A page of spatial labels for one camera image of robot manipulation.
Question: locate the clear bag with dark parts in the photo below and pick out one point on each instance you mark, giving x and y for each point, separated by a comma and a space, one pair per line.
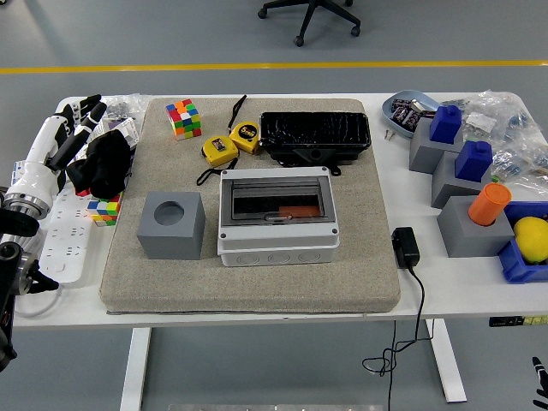
124, 105

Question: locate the small colourful puzzle cube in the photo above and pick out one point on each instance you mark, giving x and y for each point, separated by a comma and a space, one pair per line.
104, 210

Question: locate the white power strip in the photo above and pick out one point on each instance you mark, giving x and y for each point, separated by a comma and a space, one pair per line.
68, 244

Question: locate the small metal screws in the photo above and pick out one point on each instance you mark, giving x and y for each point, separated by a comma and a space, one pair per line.
388, 135

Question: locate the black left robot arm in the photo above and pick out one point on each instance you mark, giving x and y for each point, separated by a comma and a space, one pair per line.
6, 278

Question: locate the silver brown small item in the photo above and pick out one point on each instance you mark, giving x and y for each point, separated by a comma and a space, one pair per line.
421, 108

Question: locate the blue storage bin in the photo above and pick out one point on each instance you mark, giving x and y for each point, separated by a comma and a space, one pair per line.
518, 267

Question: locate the white socket box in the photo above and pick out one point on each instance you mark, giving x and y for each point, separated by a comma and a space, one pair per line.
124, 128

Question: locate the black plastic tray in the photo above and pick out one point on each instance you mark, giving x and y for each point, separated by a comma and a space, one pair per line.
314, 128

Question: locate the purple black packet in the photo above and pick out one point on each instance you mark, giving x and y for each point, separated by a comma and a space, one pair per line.
406, 117
401, 105

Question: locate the black table control panel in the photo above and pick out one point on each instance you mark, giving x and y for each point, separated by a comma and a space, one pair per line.
505, 322

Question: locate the large colourful puzzle cube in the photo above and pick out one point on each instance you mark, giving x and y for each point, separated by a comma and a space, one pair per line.
184, 120

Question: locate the grey plastic junction box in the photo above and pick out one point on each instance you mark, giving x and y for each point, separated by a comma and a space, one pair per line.
278, 252

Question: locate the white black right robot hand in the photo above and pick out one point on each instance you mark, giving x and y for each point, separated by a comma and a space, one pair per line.
541, 377

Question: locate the grey block with round hole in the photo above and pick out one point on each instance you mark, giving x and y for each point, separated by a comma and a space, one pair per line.
171, 244

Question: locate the grey-brown table mat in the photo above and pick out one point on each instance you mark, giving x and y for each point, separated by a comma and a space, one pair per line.
257, 287

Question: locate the grey block holder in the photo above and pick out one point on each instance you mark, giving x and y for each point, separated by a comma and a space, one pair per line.
445, 184
421, 150
466, 240

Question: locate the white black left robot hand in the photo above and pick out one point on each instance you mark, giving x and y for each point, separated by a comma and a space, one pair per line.
34, 171

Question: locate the clear bag of parts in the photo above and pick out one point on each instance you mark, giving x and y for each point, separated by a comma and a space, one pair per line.
492, 111
518, 162

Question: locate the white blue circuit breaker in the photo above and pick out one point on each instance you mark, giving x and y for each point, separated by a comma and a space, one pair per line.
17, 171

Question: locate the white table leg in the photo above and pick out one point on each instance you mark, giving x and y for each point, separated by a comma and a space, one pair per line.
135, 368
447, 364

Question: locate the orange cylinder battery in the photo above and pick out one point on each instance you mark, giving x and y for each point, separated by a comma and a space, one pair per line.
488, 205
299, 211

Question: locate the yellow tape measure black label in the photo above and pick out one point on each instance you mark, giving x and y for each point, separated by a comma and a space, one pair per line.
218, 150

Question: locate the black cloth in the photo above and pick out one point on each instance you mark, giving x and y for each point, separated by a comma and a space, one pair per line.
103, 162

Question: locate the yellow fruit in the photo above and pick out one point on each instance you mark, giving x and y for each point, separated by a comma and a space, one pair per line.
533, 240

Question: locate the light blue dish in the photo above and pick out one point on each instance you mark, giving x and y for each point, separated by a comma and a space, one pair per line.
388, 112

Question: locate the black power adapter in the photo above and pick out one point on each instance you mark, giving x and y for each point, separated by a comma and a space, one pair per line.
406, 248

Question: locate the yellow tape measure 5m print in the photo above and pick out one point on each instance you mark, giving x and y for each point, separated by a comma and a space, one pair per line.
245, 133

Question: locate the blue plastic block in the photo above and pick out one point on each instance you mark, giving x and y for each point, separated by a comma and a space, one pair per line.
445, 126
473, 162

